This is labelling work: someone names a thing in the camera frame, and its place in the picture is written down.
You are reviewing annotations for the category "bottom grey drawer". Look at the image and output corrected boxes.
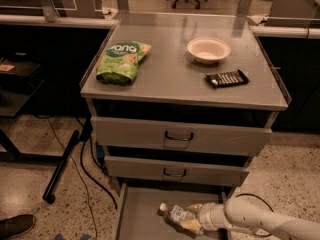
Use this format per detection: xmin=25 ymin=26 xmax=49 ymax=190
xmin=112 ymin=181 xmax=232 ymax=240

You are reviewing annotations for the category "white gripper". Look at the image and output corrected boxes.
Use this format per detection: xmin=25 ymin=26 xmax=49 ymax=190
xmin=180 ymin=203 xmax=230 ymax=235

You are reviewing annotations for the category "white paper bowl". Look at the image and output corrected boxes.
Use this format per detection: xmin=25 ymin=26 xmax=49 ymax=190
xmin=187 ymin=37 xmax=231 ymax=65

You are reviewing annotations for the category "black table leg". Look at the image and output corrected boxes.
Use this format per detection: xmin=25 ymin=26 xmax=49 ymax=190
xmin=42 ymin=130 xmax=79 ymax=204

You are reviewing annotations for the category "black cable left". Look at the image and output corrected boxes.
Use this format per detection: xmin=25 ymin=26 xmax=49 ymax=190
xmin=78 ymin=117 xmax=119 ymax=211

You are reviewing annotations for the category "grey drawer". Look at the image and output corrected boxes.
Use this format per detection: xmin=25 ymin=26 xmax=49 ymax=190
xmin=105 ymin=156 xmax=249 ymax=187
xmin=112 ymin=181 xmax=232 ymax=240
xmin=91 ymin=117 xmax=272 ymax=156

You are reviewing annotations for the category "grey metal cabinet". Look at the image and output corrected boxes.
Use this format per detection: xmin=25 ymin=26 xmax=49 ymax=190
xmin=81 ymin=13 xmax=290 ymax=190

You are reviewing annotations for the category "clear plastic water bottle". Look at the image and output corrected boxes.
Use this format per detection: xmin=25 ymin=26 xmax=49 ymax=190
xmin=157 ymin=203 xmax=201 ymax=236

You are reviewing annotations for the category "middle grey drawer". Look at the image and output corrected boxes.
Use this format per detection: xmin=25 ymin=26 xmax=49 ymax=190
xmin=105 ymin=156 xmax=249 ymax=187

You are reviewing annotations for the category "black floor cable loop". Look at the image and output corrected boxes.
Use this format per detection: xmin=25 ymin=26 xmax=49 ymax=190
xmin=234 ymin=192 xmax=274 ymax=238

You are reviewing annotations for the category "green chip bag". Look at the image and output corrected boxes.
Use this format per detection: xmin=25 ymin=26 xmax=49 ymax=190
xmin=96 ymin=41 xmax=151 ymax=85

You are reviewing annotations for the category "top grey drawer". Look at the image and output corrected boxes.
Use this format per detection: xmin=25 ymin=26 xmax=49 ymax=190
xmin=91 ymin=117 xmax=272 ymax=156

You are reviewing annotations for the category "dark side table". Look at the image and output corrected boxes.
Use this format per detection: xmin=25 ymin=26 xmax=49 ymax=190
xmin=0 ymin=52 xmax=45 ymax=162

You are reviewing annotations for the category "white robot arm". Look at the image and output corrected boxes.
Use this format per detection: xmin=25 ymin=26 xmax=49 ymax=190
xmin=177 ymin=197 xmax=320 ymax=240

